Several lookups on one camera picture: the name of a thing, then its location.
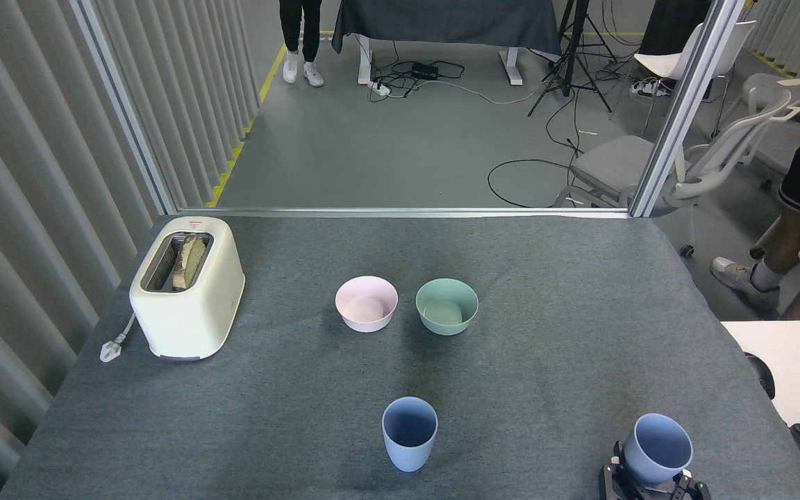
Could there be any table with dark cloth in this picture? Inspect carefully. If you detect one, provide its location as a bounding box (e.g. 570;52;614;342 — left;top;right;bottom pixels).
331;0;563;87

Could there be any black computer mouse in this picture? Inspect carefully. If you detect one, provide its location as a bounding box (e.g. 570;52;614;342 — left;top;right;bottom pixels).
744;352;776;401

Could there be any silver aluminium post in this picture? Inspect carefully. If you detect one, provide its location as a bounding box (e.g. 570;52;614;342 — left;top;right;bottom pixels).
630;0;748;218
70;0;180;215

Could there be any silver aluminium rail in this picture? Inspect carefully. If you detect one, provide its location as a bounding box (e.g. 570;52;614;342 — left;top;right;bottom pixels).
176;206;633;219

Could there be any pink bowl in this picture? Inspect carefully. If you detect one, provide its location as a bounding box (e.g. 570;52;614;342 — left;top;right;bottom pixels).
335;276;399;333

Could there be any white desk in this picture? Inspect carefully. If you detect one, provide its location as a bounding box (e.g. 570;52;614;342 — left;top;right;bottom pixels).
720;319;800;428

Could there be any person in white shoes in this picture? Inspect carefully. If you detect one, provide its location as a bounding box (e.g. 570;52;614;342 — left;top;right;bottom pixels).
278;0;326;88

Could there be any blue cup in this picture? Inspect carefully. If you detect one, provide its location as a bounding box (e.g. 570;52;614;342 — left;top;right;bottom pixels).
381;397;439;474
622;413;694;487

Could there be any toasted bread slice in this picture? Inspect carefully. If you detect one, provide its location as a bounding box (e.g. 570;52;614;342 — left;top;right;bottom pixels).
172;234;208;291

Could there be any white plastic chair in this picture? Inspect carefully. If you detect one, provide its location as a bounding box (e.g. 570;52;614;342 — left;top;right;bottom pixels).
633;20;757;140

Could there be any white power plug with cord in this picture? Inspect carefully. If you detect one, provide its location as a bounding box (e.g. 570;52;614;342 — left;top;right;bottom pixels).
100;312;137;363

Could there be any cream two-slot toaster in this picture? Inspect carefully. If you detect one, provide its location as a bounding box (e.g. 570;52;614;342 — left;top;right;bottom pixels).
129;216;246;361

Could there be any green bowl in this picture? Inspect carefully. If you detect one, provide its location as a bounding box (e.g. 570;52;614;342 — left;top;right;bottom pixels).
415;278;479;337

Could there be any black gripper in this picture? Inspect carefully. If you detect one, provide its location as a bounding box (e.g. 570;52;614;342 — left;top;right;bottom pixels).
601;443;711;500

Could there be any black looped floor cable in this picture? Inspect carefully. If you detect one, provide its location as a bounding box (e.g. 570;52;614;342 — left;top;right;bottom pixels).
487;159;585;208

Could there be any black tripod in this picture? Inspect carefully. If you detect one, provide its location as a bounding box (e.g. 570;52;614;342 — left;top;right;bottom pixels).
527;0;617;117

